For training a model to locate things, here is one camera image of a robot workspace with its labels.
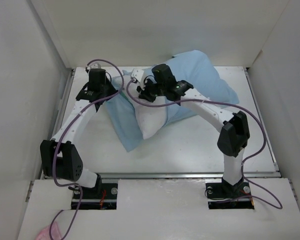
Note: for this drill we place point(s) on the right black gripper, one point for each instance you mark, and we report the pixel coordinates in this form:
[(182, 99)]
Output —
[(144, 94)]

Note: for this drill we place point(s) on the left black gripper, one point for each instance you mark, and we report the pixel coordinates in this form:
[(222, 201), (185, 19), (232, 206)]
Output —
[(112, 90)]

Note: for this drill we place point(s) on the light blue pillowcase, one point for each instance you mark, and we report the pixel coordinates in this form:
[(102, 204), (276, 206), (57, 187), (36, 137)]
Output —
[(196, 68)]

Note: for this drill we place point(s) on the white pillow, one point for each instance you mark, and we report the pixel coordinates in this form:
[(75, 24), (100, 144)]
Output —
[(134, 118)]

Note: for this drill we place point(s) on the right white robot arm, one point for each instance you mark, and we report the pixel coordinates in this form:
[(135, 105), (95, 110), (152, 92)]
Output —
[(232, 127)]

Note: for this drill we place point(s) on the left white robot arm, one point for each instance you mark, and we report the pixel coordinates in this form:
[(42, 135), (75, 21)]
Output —
[(59, 155)]

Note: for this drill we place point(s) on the pink cloth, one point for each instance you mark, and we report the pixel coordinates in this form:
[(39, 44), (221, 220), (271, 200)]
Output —
[(52, 230)]

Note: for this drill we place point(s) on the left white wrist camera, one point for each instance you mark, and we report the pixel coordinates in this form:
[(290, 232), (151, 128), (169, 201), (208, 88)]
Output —
[(94, 65)]

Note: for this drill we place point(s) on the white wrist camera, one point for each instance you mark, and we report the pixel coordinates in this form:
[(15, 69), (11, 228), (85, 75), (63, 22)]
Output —
[(94, 65), (139, 76)]

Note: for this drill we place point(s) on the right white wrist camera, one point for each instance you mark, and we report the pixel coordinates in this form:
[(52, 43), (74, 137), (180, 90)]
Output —
[(139, 76)]

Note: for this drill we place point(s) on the aluminium front rail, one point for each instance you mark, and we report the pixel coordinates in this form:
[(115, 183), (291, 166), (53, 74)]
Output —
[(275, 174)]

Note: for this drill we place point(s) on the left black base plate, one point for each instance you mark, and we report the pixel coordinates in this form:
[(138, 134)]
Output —
[(102, 198)]

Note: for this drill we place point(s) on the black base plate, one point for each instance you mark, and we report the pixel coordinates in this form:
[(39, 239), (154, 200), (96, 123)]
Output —
[(221, 196), (102, 198)]

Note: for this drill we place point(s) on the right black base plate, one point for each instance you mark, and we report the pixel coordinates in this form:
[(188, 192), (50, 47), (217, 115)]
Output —
[(221, 196)]

